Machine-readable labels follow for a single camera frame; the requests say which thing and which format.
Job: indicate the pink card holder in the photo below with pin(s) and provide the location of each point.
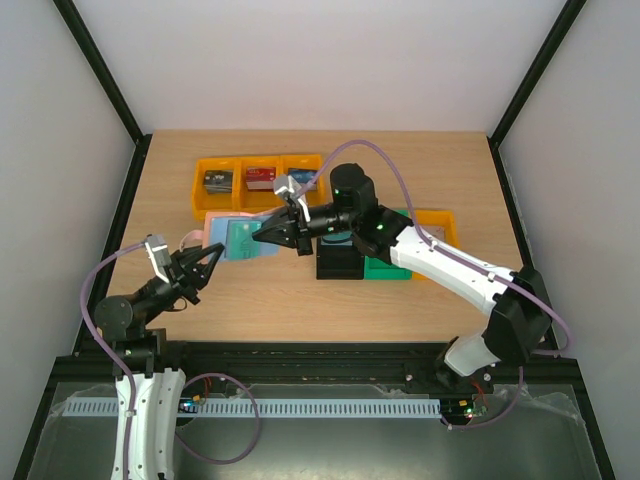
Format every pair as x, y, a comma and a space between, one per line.
215, 231

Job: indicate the yellow bin middle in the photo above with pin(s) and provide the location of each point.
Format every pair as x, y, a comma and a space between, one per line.
257, 201

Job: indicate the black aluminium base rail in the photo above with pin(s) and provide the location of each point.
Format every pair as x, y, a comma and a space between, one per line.
411, 366

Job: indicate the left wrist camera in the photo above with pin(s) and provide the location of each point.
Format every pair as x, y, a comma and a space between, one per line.
159, 256

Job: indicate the black card stack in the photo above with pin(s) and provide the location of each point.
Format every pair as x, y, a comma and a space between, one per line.
218, 181

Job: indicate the green bin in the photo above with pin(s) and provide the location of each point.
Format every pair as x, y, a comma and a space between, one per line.
376, 269

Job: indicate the left black frame post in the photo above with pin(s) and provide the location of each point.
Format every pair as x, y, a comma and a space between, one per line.
83, 38

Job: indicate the yellow bin left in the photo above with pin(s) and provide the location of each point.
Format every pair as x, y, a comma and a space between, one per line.
203, 203

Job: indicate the yellow bin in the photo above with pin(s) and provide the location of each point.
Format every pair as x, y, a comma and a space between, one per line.
443, 218
317, 195
203, 203
257, 201

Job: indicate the yellow bin far right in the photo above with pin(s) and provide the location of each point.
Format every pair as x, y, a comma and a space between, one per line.
443, 218

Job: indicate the pink card in bin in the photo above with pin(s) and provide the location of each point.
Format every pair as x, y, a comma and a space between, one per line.
436, 231

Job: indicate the white slotted cable duct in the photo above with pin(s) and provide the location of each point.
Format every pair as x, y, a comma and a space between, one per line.
315, 408

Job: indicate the teal card stack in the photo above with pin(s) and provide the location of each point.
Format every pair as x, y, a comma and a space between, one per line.
335, 241

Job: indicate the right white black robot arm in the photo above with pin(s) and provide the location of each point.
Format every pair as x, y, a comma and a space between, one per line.
513, 301

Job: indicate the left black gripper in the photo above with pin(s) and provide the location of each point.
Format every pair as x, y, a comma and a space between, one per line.
185, 273

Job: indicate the blue card stack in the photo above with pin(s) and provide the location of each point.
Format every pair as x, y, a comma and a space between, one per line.
302, 176

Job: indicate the red card stack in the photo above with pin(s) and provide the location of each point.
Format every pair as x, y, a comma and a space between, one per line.
260, 178

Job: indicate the black bin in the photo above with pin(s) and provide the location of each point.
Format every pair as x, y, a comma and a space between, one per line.
338, 262

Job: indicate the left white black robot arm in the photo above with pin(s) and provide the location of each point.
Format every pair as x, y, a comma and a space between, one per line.
148, 387

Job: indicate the right black frame post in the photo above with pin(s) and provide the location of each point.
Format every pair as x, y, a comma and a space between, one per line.
563, 23

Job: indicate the black frame post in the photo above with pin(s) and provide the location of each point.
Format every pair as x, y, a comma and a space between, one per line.
563, 23
83, 38

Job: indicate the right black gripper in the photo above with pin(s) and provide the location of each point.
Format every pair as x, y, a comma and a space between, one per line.
301, 228

